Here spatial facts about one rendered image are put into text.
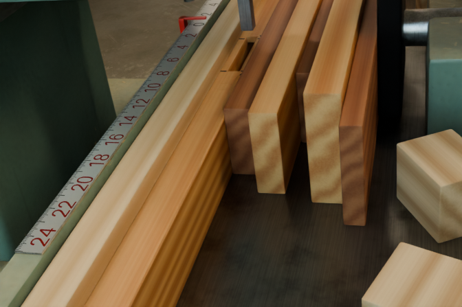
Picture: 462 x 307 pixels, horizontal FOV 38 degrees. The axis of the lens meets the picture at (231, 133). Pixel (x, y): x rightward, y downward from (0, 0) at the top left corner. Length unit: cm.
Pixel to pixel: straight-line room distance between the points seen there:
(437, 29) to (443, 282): 21
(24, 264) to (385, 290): 15
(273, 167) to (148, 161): 8
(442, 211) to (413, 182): 3
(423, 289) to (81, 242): 15
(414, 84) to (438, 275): 25
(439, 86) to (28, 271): 25
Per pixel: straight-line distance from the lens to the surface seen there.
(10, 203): 54
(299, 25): 47
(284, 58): 42
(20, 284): 29
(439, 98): 41
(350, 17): 44
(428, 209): 35
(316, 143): 36
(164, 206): 33
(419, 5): 59
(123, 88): 78
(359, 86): 37
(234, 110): 39
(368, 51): 41
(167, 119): 38
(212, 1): 54
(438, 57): 40
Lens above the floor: 113
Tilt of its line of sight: 30 degrees down
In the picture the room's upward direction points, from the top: 8 degrees counter-clockwise
